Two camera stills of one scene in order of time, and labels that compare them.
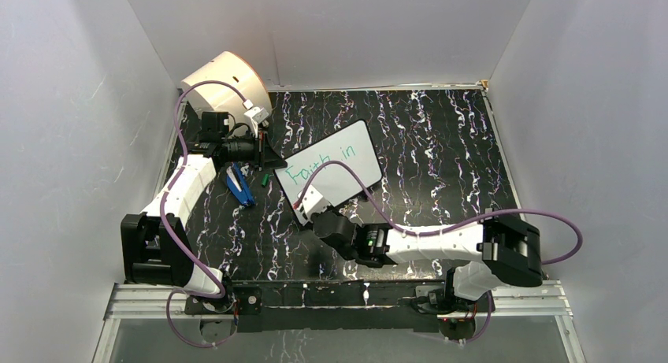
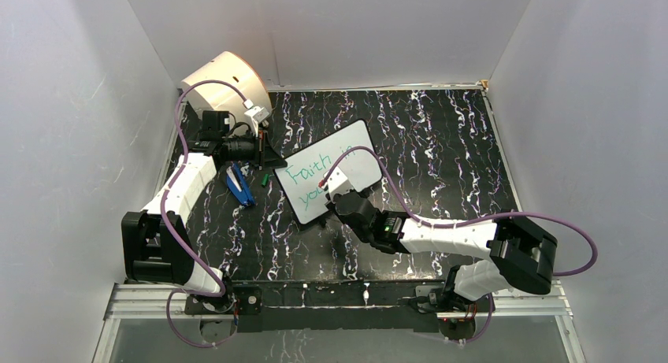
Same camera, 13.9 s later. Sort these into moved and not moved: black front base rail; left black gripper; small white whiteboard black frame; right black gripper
Moved: right black gripper
Not moved: black front base rail; left black gripper; small white whiteboard black frame
